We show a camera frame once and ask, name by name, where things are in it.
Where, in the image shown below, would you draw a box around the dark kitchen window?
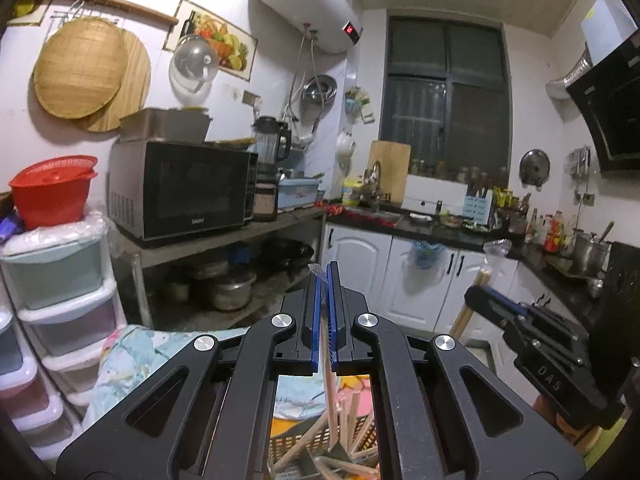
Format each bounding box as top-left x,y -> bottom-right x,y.
378,16 -> 512,185

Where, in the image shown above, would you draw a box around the pink cartoon blanket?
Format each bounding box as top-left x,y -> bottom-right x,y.
270,373 -> 372,437

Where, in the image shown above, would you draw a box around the green sleeve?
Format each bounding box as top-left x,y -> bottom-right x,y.
584,418 -> 629,469

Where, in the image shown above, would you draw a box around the steel pot on shelf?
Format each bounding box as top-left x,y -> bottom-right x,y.
208,269 -> 257,312

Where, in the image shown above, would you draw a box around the blue plastic bag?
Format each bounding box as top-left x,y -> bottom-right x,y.
410,240 -> 446,270

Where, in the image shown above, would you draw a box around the white cabinet doors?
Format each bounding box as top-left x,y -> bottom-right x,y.
322,224 -> 576,342

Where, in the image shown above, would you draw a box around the light blue knife block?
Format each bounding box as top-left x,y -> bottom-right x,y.
462,193 -> 492,226

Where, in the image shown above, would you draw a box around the black wok on shelf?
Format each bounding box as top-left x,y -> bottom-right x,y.
259,237 -> 314,270

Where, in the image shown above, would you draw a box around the metal shelf rack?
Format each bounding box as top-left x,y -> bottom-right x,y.
110,207 -> 326,328

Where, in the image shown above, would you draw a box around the steel pot on stove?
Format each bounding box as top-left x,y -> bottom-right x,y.
572,221 -> 615,278

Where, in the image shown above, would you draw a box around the white box on counter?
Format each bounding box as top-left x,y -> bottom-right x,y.
401,174 -> 466,214

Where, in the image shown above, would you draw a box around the hanging steel pot lid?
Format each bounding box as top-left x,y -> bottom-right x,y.
518,148 -> 551,190

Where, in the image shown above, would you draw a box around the wooden cutting board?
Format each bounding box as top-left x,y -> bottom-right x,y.
368,140 -> 411,206

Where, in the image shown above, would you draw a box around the light blue crumpled cloth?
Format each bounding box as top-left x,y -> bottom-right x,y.
81,324 -> 331,428

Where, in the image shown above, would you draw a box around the black microwave oven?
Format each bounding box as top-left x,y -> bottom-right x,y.
107,140 -> 257,243

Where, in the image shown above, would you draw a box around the black blender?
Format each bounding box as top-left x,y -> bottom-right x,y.
252,116 -> 292,182

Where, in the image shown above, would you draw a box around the pastel plastic drawer unit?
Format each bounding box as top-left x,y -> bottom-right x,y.
1,209 -> 127,414

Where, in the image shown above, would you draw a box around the black range hood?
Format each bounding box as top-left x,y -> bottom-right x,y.
568,32 -> 640,174

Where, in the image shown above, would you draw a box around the grey metal tray box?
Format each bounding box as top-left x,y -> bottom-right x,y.
119,108 -> 212,144

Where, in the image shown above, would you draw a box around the hanging steel bowl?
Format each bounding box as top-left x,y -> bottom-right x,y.
302,74 -> 337,106

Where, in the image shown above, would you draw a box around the red plastic basin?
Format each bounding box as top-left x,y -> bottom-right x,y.
9,155 -> 98,231

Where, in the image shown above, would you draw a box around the round wooden board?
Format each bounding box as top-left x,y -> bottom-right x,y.
72,29 -> 151,133

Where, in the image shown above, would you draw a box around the glass pot lid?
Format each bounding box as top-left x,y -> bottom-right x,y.
169,35 -> 219,94

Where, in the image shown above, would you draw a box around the round bamboo tray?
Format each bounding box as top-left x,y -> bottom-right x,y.
32,16 -> 127,119

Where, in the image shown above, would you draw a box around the white water heater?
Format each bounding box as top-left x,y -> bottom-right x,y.
259,0 -> 363,54

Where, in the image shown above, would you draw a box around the fruit picture on wall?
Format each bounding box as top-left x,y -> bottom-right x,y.
163,0 -> 258,81

